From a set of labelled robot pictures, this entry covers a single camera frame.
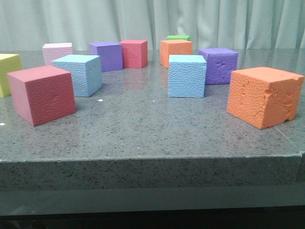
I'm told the orange damaged foam cube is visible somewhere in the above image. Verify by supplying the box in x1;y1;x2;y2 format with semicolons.
227;67;305;129

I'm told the orange foam cube rear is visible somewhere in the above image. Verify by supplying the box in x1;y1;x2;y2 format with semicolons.
160;40;193;68

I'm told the green foam cube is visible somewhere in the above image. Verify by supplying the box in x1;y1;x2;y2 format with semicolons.
166;35;190;41

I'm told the yellow foam cube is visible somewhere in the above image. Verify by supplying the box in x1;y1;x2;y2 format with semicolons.
0;53;22;98

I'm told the purple smooth foam cube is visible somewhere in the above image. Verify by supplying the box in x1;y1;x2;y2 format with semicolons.
89;42;123;72

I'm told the red foam cube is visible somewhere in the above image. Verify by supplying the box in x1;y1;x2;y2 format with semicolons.
119;40;148;68

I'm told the purple dented foam cube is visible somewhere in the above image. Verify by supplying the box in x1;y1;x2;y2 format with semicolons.
198;48;238;85

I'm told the light blue foam cube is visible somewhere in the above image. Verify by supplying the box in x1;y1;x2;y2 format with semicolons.
51;54;103;97
168;54;207;98

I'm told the dark pink foam cube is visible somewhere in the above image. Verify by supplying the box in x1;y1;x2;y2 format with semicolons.
7;65;76;126

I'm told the light pink foam cube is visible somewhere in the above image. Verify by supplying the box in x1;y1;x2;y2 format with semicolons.
42;42;72;65

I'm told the pale green curtain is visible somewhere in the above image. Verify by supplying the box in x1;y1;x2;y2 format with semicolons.
0;0;305;51

